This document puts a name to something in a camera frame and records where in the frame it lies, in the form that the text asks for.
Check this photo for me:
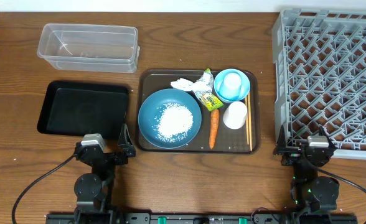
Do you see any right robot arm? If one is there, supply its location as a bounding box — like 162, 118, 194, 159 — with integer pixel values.
273, 126, 339, 223

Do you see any wooden chopstick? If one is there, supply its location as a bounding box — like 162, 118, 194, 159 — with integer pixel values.
245, 95, 250, 146
247, 93, 253, 151

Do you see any light blue cup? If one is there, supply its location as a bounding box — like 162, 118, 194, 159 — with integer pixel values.
218, 73, 242, 101

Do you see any pile of white rice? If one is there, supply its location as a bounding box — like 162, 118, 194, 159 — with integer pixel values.
153, 103, 193, 143

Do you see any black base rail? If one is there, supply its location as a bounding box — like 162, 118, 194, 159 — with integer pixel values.
45, 213, 358, 224

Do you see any light blue bowl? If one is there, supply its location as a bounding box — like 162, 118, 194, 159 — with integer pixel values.
213, 68, 251, 103

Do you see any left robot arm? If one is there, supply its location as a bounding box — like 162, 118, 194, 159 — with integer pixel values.
73, 124, 136, 224

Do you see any dark blue plate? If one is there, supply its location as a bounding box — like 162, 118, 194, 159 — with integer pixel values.
138, 88, 202, 149

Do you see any brown serving tray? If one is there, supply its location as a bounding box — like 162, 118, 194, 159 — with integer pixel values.
135, 70, 260, 154

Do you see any crumpled white tissue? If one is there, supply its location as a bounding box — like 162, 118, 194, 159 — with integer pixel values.
171, 78, 194, 91

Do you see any orange carrot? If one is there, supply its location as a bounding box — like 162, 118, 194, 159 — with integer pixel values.
209, 109, 220, 149

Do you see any grey dishwasher rack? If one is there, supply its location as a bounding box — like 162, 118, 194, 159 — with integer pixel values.
272, 8, 366, 160

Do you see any silver green snack wrapper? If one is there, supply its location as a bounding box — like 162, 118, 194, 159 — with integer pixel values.
191, 68, 223, 111

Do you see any black rectangular tray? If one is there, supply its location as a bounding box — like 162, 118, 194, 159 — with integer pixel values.
37, 80, 129, 139

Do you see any white pink cup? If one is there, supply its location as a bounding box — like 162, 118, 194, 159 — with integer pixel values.
223, 101, 248, 129

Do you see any clear plastic container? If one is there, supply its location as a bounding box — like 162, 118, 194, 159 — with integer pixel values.
37, 24, 140, 73

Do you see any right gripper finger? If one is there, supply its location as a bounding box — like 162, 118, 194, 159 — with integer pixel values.
318, 126, 329, 140
273, 125, 286, 155

